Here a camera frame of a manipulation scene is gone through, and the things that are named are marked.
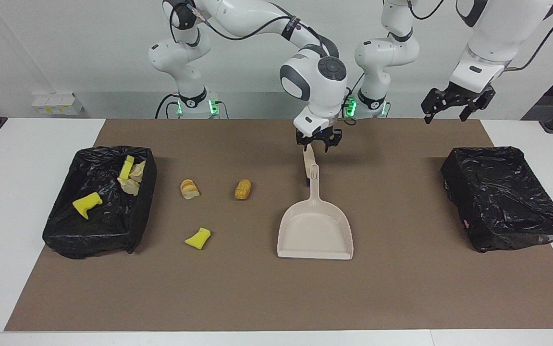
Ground brown table mat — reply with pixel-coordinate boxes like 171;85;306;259
4;119;553;332

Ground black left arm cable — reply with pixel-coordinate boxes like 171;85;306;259
504;0;553;73

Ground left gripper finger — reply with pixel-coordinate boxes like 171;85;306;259
421;87;455;125
458;86;496;122

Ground large notched yellow sponge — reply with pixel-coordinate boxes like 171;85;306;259
72;192;103;220

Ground white wall power box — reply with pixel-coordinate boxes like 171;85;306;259
32;93;84;116

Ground small striped croissant piece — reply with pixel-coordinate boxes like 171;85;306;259
180;179;200;200

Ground bin with black bag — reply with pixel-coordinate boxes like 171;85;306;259
440;146;553;253
42;146;158;260

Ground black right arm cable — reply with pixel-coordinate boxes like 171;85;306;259
170;0;302;45

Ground black base cable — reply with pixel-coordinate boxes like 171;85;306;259
155;93;182;119
344;72;366;126

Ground pale bread chunk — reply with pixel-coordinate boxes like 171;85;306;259
117;177;141;196

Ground orange corn-textured bread roll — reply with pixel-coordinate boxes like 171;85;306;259
234;179;252;201

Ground beige plastic dustpan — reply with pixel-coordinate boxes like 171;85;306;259
277;164;354;260

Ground yellow sponge piece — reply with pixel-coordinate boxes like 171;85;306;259
184;227;211;250

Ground beige hand brush black bristles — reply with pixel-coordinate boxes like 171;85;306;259
302;146;317;187

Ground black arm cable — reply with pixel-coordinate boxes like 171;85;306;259
504;0;553;73
170;0;302;45

